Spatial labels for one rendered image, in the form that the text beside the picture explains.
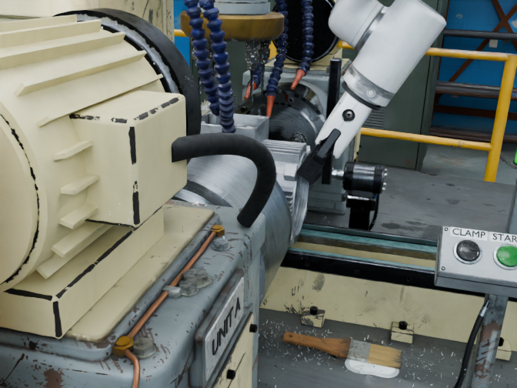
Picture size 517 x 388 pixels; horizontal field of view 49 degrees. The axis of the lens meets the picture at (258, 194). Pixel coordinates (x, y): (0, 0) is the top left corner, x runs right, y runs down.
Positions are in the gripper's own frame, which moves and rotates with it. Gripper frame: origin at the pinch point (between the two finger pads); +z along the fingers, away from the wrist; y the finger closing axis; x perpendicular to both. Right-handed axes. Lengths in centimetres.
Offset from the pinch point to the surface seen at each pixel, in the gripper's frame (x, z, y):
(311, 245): -9.4, 16.6, 8.9
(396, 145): -50, 66, 315
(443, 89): -68, 31, 436
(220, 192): 8.1, -2.2, -31.1
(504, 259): -26.5, -12.7, -21.4
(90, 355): 7, -5, -66
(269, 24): 19.0, -16.0, 1.4
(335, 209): -13, 24, 49
